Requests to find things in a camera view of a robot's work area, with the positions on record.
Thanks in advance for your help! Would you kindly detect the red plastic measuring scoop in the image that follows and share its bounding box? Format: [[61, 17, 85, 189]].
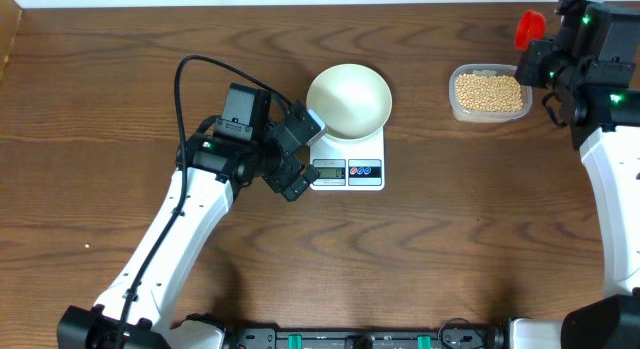
[[514, 10, 546, 51]]

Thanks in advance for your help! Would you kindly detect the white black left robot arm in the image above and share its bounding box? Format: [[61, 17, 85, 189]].
[[57, 84, 327, 348]]

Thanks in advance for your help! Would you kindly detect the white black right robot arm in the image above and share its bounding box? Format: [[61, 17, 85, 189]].
[[487, 0, 639, 348]]

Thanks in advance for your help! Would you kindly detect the white digital kitchen scale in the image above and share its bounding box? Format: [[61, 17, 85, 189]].
[[310, 129, 385, 191]]

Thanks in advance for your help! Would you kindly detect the white round bowl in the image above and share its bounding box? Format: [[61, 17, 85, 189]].
[[306, 64, 393, 141]]

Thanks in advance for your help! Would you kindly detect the clear plastic container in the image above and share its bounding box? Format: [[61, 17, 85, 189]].
[[449, 64, 533, 123]]

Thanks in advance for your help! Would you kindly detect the yellow soybeans pile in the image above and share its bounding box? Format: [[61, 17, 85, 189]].
[[454, 74, 523, 112]]

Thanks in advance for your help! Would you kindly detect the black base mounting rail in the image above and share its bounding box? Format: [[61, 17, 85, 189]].
[[222, 323, 510, 349]]

